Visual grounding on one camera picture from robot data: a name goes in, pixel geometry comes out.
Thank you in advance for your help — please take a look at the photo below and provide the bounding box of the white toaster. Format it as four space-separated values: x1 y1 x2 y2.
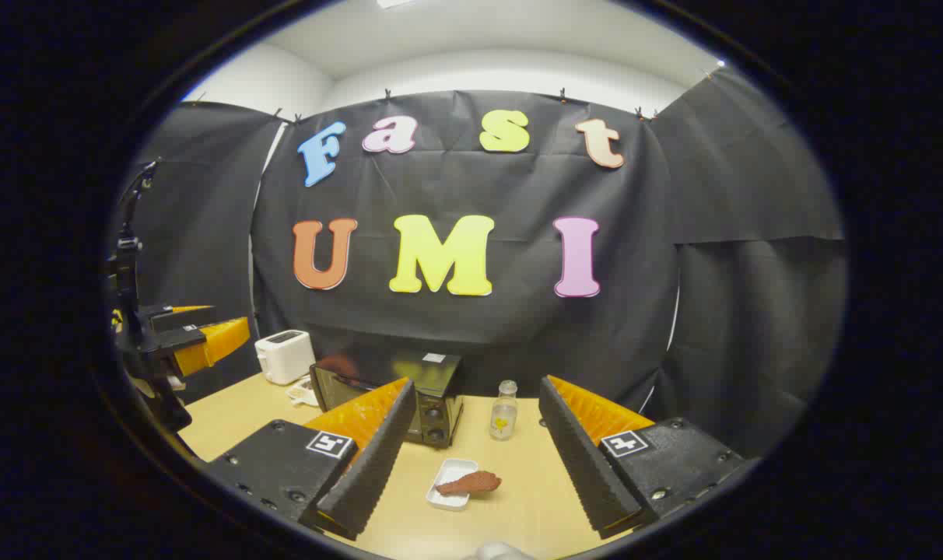
254 330 317 386

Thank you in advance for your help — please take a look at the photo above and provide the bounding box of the black electric oven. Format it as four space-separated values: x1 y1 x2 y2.
310 350 464 448

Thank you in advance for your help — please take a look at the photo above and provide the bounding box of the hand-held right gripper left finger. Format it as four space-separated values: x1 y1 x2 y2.
207 377 416 541

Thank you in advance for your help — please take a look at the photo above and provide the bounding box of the clear bottle yellow label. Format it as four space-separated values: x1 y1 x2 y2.
489 380 519 442

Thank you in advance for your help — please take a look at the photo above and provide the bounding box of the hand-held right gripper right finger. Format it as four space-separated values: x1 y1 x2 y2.
539 375 752 539

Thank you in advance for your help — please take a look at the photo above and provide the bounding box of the white rectangular dish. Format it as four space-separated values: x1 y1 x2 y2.
426 458 480 512

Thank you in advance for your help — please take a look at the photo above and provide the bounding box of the brown meat piece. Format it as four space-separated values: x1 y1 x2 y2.
435 471 503 497

